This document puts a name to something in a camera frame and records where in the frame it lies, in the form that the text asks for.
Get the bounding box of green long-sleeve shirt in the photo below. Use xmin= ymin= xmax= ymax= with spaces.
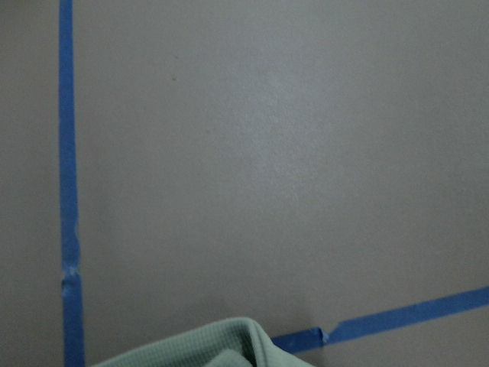
xmin=98 ymin=317 xmax=309 ymax=367

